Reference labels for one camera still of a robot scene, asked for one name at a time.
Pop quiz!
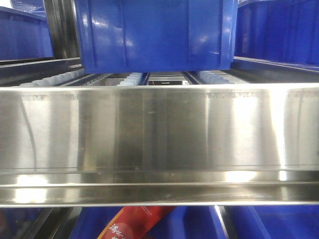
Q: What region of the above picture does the dark blue bin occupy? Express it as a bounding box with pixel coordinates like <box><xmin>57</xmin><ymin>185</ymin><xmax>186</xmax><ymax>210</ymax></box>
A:
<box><xmin>70</xmin><ymin>206</ymin><xmax>226</xmax><ymax>239</ymax></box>
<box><xmin>226</xmin><ymin>205</ymin><xmax>319</xmax><ymax>239</ymax></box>
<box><xmin>235</xmin><ymin>0</ymin><xmax>319</xmax><ymax>66</ymax></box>
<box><xmin>0</xmin><ymin>6</ymin><xmax>53</xmax><ymax>61</ymax></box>
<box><xmin>74</xmin><ymin>0</ymin><xmax>238</xmax><ymax>74</ymax></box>

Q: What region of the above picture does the stainless steel shelf rail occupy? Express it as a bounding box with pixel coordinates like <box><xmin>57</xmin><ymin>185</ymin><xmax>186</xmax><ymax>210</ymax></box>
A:
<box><xmin>0</xmin><ymin>83</ymin><xmax>319</xmax><ymax>207</ymax></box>

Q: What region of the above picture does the dark blue bin center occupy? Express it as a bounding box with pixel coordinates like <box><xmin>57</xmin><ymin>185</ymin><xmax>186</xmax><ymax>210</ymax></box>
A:
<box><xmin>74</xmin><ymin>0</ymin><xmax>238</xmax><ymax>74</ymax></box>

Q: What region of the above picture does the dark blue bin left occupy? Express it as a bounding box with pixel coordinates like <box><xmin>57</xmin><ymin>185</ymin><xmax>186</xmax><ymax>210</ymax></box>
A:
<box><xmin>0</xmin><ymin>6</ymin><xmax>53</xmax><ymax>61</ymax></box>

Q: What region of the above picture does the red printed package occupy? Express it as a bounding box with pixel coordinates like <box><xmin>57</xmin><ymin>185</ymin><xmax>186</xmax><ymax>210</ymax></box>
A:
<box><xmin>98</xmin><ymin>206</ymin><xmax>175</xmax><ymax>239</ymax></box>

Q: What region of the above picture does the dark blue lower right bin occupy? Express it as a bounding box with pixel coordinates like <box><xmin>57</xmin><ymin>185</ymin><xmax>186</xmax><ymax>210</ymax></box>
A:
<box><xmin>226</xmin><ymin>205</ymin><xmax>319</xmax><ymax>239</ymax></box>

